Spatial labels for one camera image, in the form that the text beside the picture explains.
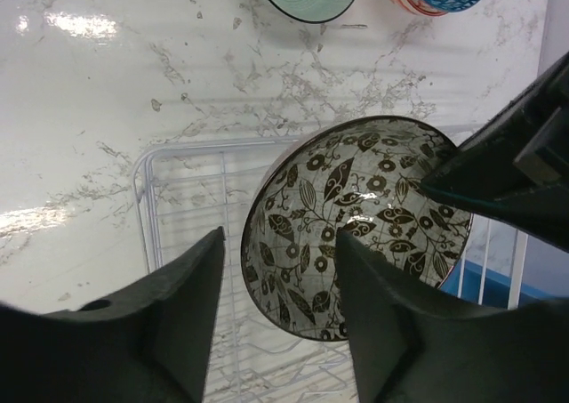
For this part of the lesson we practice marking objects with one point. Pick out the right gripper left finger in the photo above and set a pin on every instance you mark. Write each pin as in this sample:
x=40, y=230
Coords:
x=148, y=342

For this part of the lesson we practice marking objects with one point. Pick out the blue shelf unit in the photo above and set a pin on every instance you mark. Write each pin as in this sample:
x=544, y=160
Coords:
x=496, y=288

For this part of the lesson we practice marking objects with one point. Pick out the white wire dish rack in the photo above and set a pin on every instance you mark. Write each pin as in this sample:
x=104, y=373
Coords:
x=280, y=330

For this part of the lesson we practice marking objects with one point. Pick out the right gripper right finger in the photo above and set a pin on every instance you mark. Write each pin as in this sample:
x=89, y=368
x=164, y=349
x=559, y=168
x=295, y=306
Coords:
x=410, y=342

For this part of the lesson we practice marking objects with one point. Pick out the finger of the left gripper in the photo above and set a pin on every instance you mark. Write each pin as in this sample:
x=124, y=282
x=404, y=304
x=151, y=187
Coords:
x=515, y=168

